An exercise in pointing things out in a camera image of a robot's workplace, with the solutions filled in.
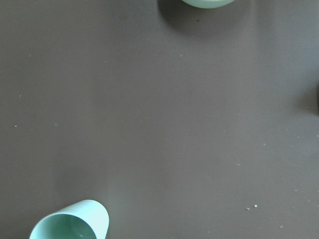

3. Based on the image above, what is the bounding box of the green cup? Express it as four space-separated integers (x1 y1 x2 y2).
29 200 110 239

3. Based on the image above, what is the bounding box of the green bowl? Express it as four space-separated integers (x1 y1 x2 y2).
182 0 234 9

